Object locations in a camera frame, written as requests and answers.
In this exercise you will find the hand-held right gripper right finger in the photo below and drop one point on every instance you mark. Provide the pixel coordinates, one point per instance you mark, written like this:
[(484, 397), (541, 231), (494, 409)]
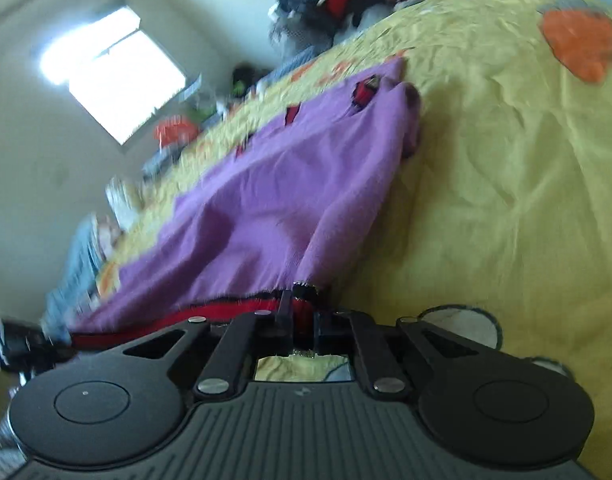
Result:
[(331, 331)]

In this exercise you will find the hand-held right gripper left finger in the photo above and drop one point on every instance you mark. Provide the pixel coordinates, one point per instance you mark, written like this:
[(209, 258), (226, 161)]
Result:
[(284, 317)]

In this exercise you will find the purple sweater with red trim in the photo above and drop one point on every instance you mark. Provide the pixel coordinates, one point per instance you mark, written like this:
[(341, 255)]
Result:
[(286, 195)]

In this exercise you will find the blue denim jeans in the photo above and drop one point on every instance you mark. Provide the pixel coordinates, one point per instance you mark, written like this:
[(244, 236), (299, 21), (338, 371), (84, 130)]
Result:
[(73, 270)]

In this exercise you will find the white quilted cloth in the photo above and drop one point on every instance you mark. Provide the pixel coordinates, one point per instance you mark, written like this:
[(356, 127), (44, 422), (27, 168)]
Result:
[(122, 200)]

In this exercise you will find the orange plastic bag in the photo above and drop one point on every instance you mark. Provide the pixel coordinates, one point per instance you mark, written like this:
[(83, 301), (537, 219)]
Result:
[(175, 130)]

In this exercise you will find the yellow carrot print blanket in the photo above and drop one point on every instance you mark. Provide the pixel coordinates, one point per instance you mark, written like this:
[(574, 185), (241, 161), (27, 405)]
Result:
[(511, 160)]

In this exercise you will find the houndstooth bag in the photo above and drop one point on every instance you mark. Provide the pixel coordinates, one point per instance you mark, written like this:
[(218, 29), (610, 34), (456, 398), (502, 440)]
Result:
[(291, 35)]

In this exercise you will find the window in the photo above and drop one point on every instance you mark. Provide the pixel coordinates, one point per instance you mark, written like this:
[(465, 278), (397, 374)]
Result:
[(116, 70)]

